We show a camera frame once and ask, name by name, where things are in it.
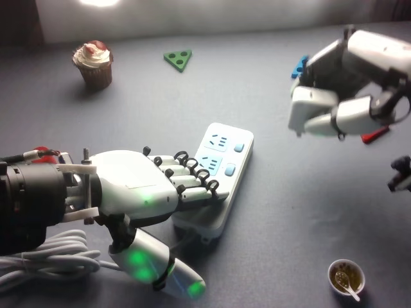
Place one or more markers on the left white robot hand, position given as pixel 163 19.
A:
pixel 135 179

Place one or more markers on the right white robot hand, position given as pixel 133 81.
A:
pixel 372 51

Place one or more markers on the white power strip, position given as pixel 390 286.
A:
pixel 239 167

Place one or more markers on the blue triangle block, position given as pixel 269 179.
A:
pixel 298 67

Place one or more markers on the red triangle block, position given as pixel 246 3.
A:
pixel 374 134

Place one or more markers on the red cylinder block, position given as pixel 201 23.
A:
pixel 48 159

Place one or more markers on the toy chocolate cupcake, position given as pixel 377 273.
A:
pixel 94 73

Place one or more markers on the green triangle block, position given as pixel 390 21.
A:
pixel 180 64

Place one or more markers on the white background board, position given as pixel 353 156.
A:
pixel 224 16

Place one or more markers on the grey table cloth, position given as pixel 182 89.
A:
pixel 289 208

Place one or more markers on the small white spoon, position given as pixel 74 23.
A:
pixel 340 277

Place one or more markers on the small white soup bowl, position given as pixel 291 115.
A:
pixel 354 279

